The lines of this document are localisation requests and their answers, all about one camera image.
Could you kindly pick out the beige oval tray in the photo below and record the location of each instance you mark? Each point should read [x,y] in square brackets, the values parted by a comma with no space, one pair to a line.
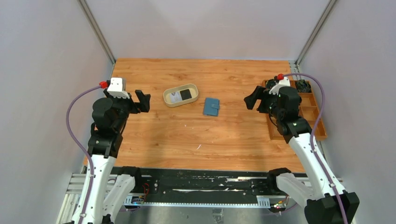
[194,92]

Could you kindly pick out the blue card holder wallet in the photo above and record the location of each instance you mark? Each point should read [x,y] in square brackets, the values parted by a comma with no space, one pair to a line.
[211,107]

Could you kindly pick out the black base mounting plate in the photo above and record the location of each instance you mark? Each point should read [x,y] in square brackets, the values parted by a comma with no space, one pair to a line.
[188,186]

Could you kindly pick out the black card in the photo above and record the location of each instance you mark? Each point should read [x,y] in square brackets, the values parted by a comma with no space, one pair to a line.
[185,94]

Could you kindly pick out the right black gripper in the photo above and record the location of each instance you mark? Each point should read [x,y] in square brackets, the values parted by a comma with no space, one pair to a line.
[259,93]

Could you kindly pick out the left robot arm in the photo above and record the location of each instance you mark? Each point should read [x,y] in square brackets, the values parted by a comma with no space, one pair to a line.
[97,204]

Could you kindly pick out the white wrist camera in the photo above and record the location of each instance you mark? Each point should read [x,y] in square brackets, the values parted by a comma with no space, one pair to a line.
[282,81]
[117,88]

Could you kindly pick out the white card in tray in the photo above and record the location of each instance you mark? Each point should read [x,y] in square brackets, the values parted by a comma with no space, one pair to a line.
[175,97]

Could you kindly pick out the aluminium frame rail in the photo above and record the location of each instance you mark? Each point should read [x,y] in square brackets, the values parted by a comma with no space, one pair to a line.
[136,200]

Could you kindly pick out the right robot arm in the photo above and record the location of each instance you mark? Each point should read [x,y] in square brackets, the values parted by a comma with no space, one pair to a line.
[312,160]

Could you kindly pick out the wooden compartment organizer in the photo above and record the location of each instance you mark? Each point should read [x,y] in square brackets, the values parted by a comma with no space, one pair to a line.
[308,109]

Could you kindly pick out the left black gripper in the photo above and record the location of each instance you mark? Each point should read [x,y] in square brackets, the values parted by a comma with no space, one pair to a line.
[143,106]

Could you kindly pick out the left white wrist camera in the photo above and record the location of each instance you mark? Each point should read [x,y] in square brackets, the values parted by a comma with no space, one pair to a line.
[117,88]

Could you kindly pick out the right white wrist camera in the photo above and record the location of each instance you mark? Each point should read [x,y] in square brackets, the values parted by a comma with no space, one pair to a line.
[282,81]

